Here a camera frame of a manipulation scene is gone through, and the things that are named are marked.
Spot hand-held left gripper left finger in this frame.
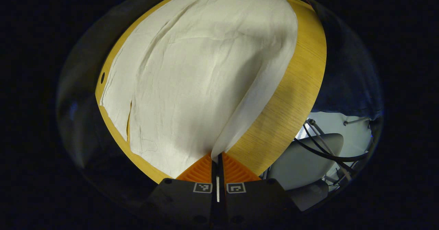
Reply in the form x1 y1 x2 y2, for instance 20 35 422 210
146 153 219 223

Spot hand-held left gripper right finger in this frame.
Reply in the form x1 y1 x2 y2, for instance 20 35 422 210
219 152 295 223

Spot white jeans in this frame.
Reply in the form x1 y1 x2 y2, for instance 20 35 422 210
99 0 298 179

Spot grey chair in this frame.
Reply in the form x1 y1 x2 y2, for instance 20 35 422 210
264 118 372 211

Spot person's dark blue clothing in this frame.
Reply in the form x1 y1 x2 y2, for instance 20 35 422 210
310 3 384 119

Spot black cable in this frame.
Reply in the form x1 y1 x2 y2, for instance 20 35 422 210
294 122 371 162

